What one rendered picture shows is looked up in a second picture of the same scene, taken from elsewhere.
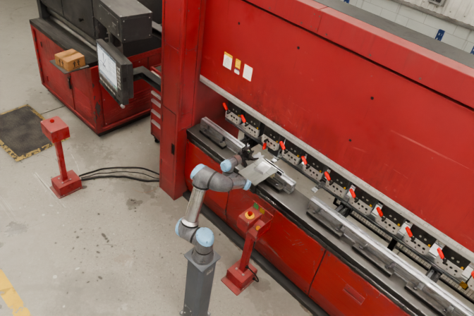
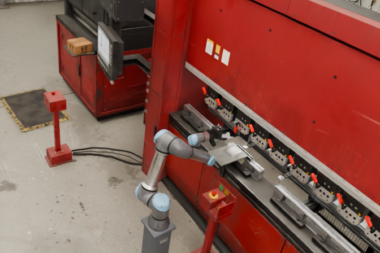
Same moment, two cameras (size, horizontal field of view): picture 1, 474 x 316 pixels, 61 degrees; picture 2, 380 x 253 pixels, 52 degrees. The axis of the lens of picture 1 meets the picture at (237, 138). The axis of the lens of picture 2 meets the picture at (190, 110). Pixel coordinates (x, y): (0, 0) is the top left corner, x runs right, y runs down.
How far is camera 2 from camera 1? 0.48 m
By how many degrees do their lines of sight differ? 12
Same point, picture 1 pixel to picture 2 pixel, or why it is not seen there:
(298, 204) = (263, 191)
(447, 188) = not seen: outside the picture
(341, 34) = (307, 13)
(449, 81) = not seen: outside the picture
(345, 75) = (311, 55)
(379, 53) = (341, 30)
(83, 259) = (57, 222)
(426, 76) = not seen: outside the picture
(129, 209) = (109, 186)
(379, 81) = (341, 59)
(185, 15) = (174, 1)
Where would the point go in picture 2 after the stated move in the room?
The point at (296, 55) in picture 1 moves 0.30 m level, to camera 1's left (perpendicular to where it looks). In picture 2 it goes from (268, 37) to (224, 27)
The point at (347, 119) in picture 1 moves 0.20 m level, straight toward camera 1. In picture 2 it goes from (311, 100) to (300, 112)
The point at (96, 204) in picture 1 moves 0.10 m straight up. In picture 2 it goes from (81, 177) to (80, 169)
